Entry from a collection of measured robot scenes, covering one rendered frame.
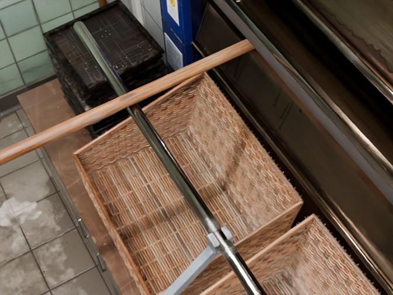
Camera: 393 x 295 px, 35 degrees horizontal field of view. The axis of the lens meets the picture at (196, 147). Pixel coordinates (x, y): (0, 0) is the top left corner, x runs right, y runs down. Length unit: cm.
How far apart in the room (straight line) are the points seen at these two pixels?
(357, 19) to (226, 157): 89
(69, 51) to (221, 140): 55
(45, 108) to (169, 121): 49
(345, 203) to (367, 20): 54
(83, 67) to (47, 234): 95
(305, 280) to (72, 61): 95
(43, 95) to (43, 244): 66
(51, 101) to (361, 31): 139
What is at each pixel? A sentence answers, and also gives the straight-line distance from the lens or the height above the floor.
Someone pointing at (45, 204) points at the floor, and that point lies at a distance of 278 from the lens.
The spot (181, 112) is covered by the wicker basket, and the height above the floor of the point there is 70.
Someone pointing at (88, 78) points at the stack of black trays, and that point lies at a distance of 194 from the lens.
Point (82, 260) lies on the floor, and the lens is 262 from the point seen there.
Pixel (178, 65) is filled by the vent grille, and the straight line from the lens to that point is 218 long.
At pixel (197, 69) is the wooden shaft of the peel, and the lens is 151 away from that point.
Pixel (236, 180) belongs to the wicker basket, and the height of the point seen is 66.
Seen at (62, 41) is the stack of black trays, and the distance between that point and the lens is 206.
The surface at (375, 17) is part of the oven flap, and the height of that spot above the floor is 153.
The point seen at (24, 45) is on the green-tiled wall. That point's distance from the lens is 291.
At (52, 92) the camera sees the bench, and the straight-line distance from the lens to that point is 236.
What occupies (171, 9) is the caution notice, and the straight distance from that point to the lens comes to 201.
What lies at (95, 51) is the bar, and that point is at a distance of 162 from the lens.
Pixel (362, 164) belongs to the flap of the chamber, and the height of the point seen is 141.
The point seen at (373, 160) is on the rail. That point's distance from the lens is 109.
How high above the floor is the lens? 233
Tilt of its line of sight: 55 degrees down
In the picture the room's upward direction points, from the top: 4 degrees counter-clockwise
